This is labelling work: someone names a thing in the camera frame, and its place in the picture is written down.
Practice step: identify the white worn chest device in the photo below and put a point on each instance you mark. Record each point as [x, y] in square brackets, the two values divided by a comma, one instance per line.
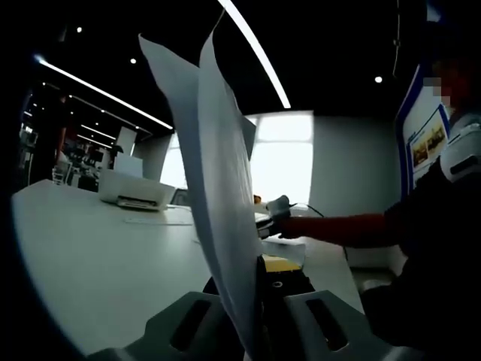
[464, 150]

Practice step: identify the stack of white printing papers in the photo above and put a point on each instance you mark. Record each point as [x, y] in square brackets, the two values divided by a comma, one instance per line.
[285, 249]

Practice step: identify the grey mesh office chair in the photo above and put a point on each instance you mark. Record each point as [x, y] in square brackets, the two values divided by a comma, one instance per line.
[179, 196]

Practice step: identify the orange plush toy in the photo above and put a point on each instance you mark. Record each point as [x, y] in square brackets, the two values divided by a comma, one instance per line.
[257, 199]

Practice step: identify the white printer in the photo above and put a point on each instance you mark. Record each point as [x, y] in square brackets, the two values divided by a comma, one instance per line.
[135, 190]

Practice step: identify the long curved ceiling light strip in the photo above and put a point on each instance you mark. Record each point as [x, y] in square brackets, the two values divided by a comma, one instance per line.
[263, 64]

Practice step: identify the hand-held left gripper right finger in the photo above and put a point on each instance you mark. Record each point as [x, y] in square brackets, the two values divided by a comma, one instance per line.
[297, 286]

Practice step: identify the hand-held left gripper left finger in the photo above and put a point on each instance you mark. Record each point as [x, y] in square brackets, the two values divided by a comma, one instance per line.
[180, 327]

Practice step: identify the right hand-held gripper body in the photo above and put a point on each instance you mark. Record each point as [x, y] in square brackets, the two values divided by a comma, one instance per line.
[279, 206]

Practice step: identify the gathered printing paper bundle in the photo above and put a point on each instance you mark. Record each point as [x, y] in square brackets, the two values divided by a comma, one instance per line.
[225, 169]

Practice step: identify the white table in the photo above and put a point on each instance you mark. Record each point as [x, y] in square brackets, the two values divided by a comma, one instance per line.
[94, 244]

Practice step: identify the thin ceiling light strip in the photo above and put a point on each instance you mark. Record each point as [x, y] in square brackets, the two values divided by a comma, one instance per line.
[105, 92]

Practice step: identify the person in dark clothing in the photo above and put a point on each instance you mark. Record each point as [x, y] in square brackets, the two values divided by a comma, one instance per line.
[432, 263]

